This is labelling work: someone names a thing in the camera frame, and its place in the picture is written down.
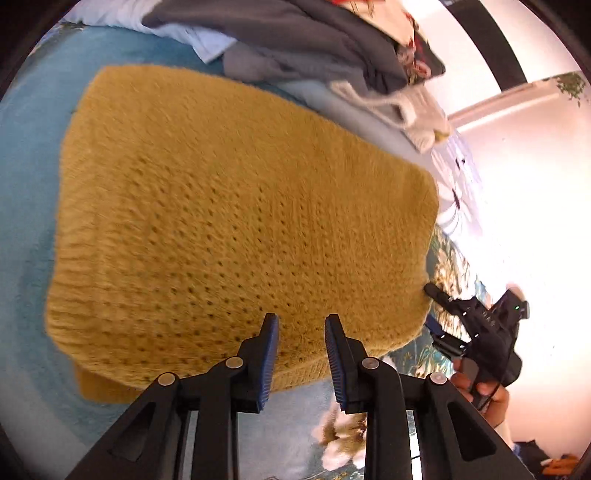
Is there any person's right hand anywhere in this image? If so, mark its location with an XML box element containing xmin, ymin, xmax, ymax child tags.
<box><xmin>450</xmin><ymin>357</ymin><xmax>509</xmax><ymax>430</ymax></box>

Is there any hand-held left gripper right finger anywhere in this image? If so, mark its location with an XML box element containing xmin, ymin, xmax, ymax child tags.
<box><xmin>324</xmin><ymin>314</ymin><xmax>536</xmax><ymax>480</ymax></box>

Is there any white knitted garment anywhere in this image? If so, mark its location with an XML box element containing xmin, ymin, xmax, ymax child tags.
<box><xmin>329</xmin><ymin>80</ymin><xmax>453</xmax><ymax>155</ymax></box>

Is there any white red floral garment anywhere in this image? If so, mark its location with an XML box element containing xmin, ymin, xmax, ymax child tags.
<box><xmin>344</xmin><ymin>0</ymin><xmax>432</xmax><ymax>77</ymax></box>

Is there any mustard yellow knitted sweater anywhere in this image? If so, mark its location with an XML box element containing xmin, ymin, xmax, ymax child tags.
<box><xmin>45</xmin><ymin>65</ymin><xmax>440</xmax><ymax>404</ymax></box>

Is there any light blue garment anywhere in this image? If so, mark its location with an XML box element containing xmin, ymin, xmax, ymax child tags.
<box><xmin>60</xmin><ymin>0</ymin><xmax>238</xmax><ymax>64</ymax></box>

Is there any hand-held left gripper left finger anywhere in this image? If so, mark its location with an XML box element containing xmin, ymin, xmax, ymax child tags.
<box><xmin>66</xmin><ymin>313</ymin><xmax>280</xmax><ymax>480</ymax></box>

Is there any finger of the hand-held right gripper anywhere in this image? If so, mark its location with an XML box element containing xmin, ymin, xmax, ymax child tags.
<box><xmin>424</xmin><ymin>283</ymin><xmax>462</xmax><ymax>315</ymax></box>
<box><xmin>425</xmin><ymin>315</ymin><xmax>472</xmax><ymax>358</ymax></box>

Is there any dark grey garment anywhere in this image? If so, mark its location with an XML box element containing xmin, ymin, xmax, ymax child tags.
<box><xmin>141</xmin><ymin>0</ymin><xmax>446</xmax><ymax>93</ymax></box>

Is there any blue floral bed sheet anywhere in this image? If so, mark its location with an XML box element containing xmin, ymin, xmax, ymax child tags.
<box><xmin>0</xmin><ymin>21</ymin><xmax>497</xmax><ymax>480</ymax></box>

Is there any green potted plant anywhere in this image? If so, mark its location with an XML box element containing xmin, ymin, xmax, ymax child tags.
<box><xmin>555</xmin><ymin>71</ymin><xmax>589</xmax><ymax>108</ymax></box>

